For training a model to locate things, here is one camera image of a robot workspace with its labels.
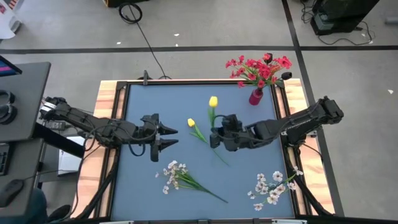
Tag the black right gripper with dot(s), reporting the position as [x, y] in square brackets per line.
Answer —
[239, 137]

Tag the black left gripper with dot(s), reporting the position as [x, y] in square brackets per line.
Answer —
[146, 133]

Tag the white artificial flower bunch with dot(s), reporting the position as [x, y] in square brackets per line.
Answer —
[277, 176]
[172, 164]

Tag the yellow artificial tulip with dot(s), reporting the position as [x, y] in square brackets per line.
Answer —
[191, 122]
[213, 101]

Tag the red artificial flower bunch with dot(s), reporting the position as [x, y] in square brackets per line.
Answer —
[264, 73]

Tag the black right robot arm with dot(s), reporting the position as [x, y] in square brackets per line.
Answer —
[298, 123]

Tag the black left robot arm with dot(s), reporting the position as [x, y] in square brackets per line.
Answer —
[77, 119]

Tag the red ribbed glass vase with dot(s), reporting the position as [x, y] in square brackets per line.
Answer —
[255, 98]

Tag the blue table mat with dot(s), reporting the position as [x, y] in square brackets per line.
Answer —
[186, 93]

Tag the black floor tape line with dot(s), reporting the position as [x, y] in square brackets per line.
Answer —
[93, 49]
[293, 31]

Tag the person's shoe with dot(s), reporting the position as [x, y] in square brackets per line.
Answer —
[59, 213]

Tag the black side desk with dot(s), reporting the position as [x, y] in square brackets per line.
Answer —
[28, 93]

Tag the person's leg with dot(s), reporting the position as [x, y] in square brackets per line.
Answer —
[34, 208]

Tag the black headphones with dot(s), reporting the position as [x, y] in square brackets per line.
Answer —
[7, 113]

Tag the black keyboard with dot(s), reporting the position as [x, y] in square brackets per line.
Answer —
[3, 158]

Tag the black computer mouse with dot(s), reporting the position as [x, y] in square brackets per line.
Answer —
[11, 191]

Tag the lit computer screen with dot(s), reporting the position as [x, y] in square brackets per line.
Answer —
[6, 69]

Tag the black equipment case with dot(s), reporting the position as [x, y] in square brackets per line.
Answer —
[342, 12]

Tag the white board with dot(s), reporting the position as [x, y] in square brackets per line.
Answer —
[7, 25]

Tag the grey floor object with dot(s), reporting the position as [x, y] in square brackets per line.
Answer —
[392, 20]

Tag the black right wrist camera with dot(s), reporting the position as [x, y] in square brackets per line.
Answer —
[231, 123]

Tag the black table frame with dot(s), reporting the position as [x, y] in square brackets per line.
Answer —
[186, 83]

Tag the black frame post cap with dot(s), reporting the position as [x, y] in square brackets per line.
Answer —
[286, 76]
[269, 59]

